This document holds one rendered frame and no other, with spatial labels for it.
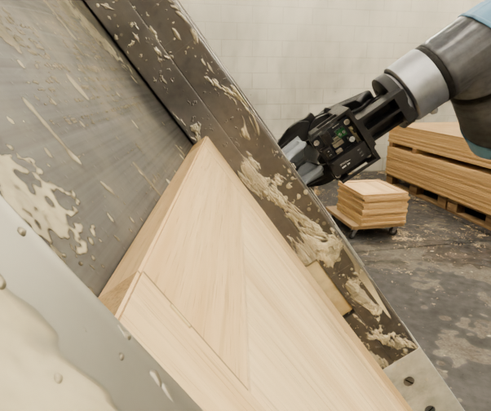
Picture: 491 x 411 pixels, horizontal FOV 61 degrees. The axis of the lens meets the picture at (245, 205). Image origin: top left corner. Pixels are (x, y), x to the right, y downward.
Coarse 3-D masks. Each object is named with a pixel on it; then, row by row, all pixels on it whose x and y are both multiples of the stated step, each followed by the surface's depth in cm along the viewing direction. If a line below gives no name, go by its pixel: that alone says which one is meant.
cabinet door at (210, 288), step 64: (192, 192) 24; (128, 256) 16; (192, 256) 18; (256, 256) 30; (128, 320) 11; (192, 320) 14; (256, 320) 21; (320, 320) 37; (192, 384) 12; (256, 384) 16; (320, 384) 24; (384, 384) 46
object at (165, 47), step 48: (96, 0) 39; (144, 0) 39; (144, 48) 41; (192, 48) 41; (192, 96) 42; (240, 96) 42; (240, 144) 44; (288, 192) 45; (288, 240) 47; (336, 240) 47; (384, 336) 51; (432, 384) 53
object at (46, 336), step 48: (0, 240) 5; (0, 288) 5; (48, 288) 6; (0, 336) 4; (48, 336) 5; (96, 336) 6; (0, 384) 4; (48, 384) 5; (96, 384) 5; (144, 384) 6
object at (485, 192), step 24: (408, 144) 499; (432, 144) 456; (456, 144) 420; (408, 168) 501; (432, 168) 458; (456, 168) 421; (480, 168) 407; (432, 192) 464; (456, 192) 424; (480, 192) 392
